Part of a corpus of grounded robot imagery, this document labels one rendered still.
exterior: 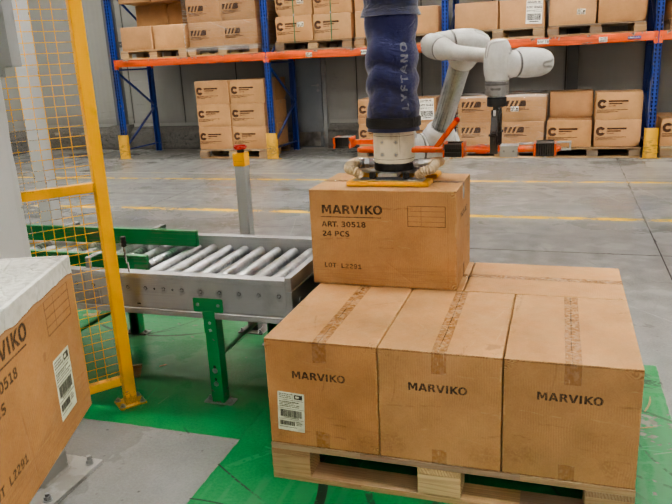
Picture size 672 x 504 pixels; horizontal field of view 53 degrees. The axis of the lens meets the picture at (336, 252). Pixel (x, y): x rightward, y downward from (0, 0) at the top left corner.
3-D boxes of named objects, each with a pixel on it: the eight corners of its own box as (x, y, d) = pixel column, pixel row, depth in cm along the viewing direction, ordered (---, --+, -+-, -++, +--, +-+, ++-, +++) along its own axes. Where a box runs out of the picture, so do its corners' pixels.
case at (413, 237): (313, 282, 288) (308, 189, 277) (342, 256, 324) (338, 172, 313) (456, 290, 269) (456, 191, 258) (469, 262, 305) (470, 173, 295)
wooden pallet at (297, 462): (273, 477, 247) (271, 441, 243) (351, 361, 338) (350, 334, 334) (632, 531, 210) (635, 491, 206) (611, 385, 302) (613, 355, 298)
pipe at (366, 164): (347, 176, 279) (346, 162, 277) (364, 166, 302) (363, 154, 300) (429, 177, 268) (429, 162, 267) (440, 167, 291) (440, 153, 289)
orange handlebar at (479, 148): (331, 155, 289) (330, 146, 288) (352, 145, 316) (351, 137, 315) (561, 154, 259) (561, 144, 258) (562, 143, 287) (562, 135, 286)
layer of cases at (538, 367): (271, 441, 243) (263, 337, 232) (350, 334, 334) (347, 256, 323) (635, 490, 207) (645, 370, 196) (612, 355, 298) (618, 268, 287)
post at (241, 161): (247, 330, 384) (231, 153, 356) (252, 326, 390) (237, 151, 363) (258, 331, 381) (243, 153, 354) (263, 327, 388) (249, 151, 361)
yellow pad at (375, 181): (346, 186, 278) (345, 174, 277) (353, 181, 287) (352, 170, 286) (428, 187, 267) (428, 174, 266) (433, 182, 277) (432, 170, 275)
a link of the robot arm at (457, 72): (410, 149, 369) (447, 145, 375) (421, 169, 359) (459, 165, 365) (444, 22, 311) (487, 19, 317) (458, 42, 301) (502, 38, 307)
